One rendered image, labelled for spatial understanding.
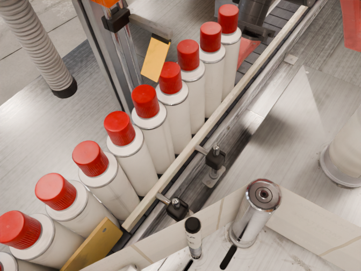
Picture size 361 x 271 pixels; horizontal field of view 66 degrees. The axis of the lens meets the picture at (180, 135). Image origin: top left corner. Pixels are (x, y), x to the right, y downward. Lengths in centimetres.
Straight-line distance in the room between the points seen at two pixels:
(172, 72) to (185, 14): 56
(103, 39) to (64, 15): 223
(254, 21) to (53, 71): 37
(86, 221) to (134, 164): 9
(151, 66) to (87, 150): 14
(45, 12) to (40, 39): 246
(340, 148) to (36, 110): 67
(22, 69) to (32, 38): 199
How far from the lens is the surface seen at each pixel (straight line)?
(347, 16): 27
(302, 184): 54
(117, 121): 35
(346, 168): 52
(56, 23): 263
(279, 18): 84
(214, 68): 47
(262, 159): 55
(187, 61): 42
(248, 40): 56
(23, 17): 34
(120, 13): 40
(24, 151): 72
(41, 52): 36
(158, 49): 38
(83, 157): 33
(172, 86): 39
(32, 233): 34
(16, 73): 233
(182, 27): 88
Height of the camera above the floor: 136
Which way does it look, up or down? 58 degrees down
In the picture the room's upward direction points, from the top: 7 degrees counter-clockwise
